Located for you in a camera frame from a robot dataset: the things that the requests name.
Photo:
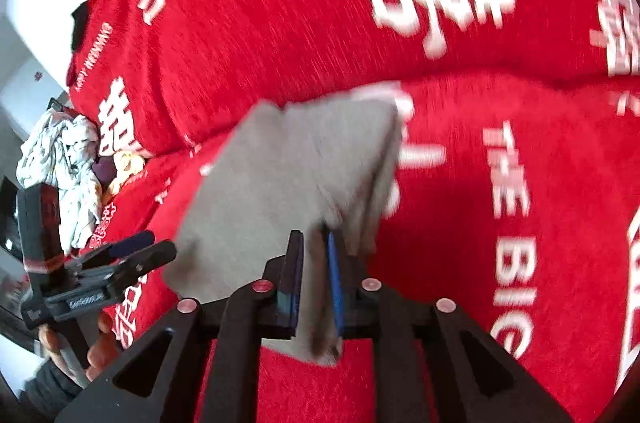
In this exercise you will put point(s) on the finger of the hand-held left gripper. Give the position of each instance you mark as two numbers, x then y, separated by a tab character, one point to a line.
145	258
132	240

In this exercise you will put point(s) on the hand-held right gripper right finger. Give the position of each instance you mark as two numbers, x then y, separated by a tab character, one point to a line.
336	283

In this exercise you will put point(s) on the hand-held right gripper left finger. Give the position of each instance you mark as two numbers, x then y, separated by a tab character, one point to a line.
297	268

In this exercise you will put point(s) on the grey knit garment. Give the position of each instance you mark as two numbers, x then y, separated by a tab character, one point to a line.
280	178

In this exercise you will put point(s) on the person's left forearm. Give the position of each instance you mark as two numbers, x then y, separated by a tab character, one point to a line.
50	390

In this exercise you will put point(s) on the person's left hand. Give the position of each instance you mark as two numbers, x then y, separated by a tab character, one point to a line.
104	348

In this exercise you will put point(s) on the dark flat object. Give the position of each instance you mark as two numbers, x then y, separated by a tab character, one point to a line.
10	218

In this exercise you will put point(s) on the light patterned garment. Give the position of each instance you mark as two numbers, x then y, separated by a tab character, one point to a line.
75	183

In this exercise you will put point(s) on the dark purple cloth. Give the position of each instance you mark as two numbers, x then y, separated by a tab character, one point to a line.
105	170

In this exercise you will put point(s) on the red printed blanket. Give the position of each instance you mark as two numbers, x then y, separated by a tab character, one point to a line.
300	28

